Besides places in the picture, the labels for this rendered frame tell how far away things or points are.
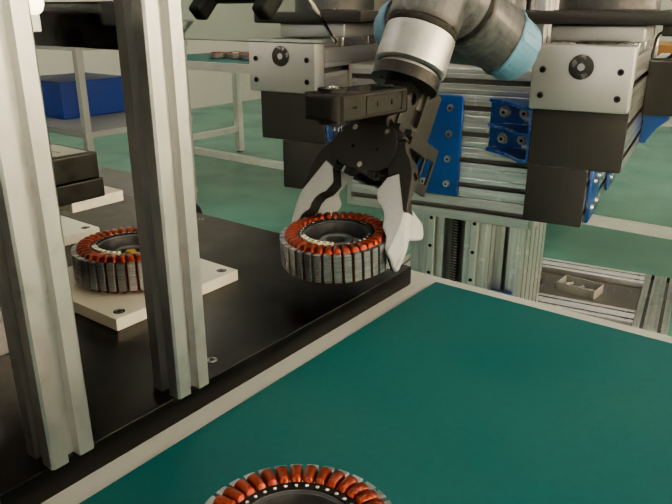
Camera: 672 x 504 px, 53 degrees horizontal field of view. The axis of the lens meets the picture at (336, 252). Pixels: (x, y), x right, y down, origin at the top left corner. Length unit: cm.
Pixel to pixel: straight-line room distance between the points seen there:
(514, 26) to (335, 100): 26
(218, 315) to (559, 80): 62
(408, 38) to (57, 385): 45
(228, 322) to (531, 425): 28
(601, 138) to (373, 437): 68
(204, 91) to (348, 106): 735
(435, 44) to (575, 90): 37
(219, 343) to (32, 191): 24
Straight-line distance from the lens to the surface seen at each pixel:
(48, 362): 43
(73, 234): 87
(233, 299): 66
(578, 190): 108
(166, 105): 45
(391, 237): 63
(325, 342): 62
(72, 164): 61
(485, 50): 78
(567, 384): 59
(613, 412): 56
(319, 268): 62
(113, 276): 66
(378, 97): 65
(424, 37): 70
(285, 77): 120
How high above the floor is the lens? 104
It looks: 20 degrees down
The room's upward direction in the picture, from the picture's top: straight up
